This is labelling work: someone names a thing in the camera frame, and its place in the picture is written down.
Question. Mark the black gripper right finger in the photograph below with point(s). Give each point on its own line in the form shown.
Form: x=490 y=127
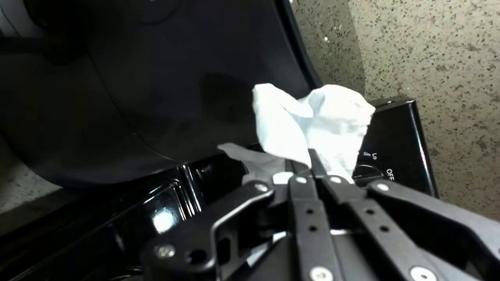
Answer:
x=395 y=224

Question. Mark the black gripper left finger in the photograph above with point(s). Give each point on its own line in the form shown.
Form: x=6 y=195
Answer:
x=309 y=228

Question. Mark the black electric stove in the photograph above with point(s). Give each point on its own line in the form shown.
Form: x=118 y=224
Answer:
x=103 y=228

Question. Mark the black air fryer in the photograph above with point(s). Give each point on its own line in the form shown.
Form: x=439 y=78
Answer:
x=145 y=88

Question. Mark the white tissue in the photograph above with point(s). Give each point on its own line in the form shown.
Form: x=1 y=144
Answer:
x=312 y=122

